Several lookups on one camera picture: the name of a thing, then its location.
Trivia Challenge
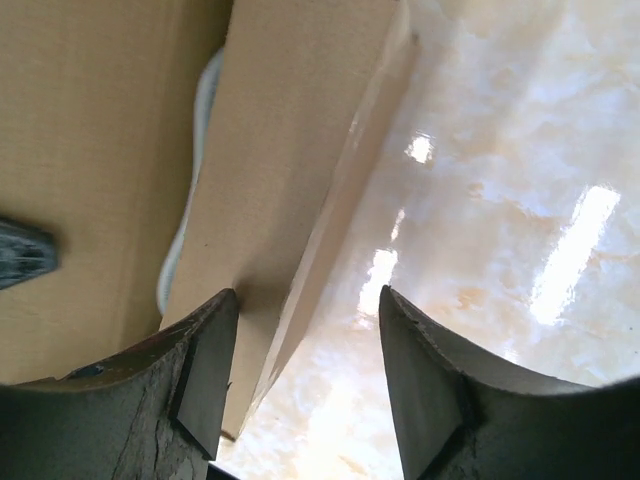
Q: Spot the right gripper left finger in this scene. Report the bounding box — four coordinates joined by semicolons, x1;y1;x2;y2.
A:
1;289;239;479

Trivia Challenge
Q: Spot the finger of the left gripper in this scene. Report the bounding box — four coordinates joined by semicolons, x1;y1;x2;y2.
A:
1;217;59;290

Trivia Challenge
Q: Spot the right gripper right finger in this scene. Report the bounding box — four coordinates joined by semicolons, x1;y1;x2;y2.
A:
379;286;639;479

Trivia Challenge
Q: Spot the brown cardboard express box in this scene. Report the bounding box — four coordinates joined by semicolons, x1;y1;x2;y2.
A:
1;1;409;437

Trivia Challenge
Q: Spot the purple grey striped cloth pad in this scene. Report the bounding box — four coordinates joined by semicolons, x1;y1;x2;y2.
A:
156;47;224;315

